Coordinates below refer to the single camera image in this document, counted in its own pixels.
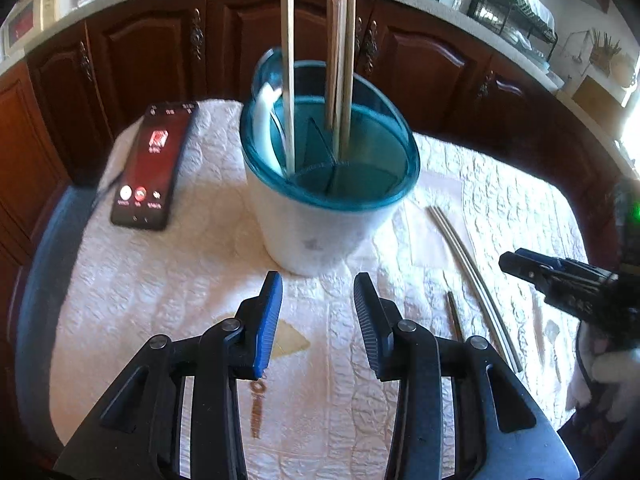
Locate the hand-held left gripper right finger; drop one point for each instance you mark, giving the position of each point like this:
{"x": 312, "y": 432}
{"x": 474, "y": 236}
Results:
{"x": 366, "y": 320}

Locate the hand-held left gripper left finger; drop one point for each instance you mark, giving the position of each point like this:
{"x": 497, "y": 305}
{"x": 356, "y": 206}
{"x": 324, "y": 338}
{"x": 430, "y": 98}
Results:
{"x": 267, "y": 325}

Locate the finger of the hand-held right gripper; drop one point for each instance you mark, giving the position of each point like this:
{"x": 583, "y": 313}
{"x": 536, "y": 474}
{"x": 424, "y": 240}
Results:
{"x": 545, "y": 272}

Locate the silver metal chopstick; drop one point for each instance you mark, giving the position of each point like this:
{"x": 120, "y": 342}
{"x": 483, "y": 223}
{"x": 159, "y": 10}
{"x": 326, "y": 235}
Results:
{"x": 470, "y": 259}
{"x": 464, "y": 261}

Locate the dark chopstick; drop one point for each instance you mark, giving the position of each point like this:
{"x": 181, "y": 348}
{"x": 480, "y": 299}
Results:
{"x": 455, "y": 315}

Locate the white utensil holder teal rim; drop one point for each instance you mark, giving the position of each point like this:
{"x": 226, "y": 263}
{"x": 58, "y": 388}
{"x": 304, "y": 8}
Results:
{"x": 310, "y": 230}

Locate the metal spoon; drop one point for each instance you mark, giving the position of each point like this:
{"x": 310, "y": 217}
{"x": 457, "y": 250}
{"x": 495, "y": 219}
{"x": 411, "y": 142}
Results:
{"x": 278, "y": 130}

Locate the white ceramic spoon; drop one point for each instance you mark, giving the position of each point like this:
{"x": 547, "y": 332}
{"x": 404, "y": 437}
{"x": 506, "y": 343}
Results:
{"x": 262, "y": 125}

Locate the brown wooden chopstick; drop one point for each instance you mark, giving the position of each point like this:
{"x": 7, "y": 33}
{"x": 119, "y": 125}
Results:
{"x": 332, "y": 60}

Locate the light wooden chopstick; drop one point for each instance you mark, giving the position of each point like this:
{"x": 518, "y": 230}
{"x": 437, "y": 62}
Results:
{"x": 289, "y": 60}
{"x": 350, "y": 35}
{"x": 341, "y": 35}

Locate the person's right hand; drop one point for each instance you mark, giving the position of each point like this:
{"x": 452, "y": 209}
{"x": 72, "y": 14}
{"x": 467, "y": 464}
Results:
{"x": 617, "y": 385}

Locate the small white plastic spoon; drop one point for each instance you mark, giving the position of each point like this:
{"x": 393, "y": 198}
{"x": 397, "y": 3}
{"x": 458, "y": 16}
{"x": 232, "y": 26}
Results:
{"x": 550, "y": 334}

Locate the pale paper sheet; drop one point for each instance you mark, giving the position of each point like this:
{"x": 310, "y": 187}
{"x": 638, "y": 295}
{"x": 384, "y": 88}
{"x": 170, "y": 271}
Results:
{"x": 430, "y": 240}

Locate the white quilted tablecloth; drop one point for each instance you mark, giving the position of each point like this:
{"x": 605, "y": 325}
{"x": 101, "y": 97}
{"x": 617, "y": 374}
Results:
{"x": 175, "y": 280}

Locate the dark wooden cabinet door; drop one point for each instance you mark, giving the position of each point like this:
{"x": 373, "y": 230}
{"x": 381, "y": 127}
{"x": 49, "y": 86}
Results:
{"x": 60, "y": 90}
{"x": 145, "y": 50}
{"x": 30, "y": 160}
{"x": 430, "y": 80}
{"x": 520, "y": 115}

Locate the wooden cutting board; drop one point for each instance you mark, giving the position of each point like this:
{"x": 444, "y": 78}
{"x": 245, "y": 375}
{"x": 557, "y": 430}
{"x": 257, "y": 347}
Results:
{"x": 597, "y": 97}

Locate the black smartphone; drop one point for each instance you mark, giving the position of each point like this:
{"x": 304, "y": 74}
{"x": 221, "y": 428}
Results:
{"x": 150, "y": 170}

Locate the chopsticks in holder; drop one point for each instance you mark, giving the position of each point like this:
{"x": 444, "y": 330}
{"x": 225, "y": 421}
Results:
{"x": 240, "y": 25}

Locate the cream microwave oven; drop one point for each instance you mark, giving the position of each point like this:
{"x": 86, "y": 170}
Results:
{"x": 27, "y": 22}

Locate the wall utensil basket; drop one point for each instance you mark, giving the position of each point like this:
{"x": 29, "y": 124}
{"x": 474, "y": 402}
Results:
{"x": 605, "y": 55}

